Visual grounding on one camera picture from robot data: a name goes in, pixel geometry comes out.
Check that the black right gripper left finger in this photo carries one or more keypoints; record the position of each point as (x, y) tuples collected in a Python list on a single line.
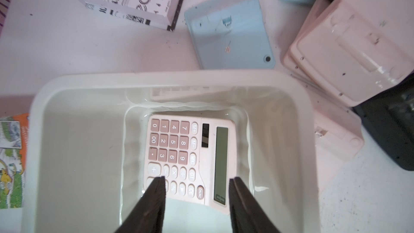
[(148, 214)]

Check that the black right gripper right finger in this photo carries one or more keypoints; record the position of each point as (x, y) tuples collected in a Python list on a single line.
[(246, 214)]

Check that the pink calculator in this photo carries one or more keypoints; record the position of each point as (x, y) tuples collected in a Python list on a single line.
[(355, 49), (197, 157), (337, 130)]

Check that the colourful treehouse book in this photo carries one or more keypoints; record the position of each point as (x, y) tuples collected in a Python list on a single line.
[(14, 142)]

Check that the light blue calculator face down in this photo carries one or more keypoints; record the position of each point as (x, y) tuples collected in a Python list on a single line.
[(229, 34)]

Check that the cream plastic storage box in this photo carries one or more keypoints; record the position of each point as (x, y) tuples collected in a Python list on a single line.
[(87, 145)]

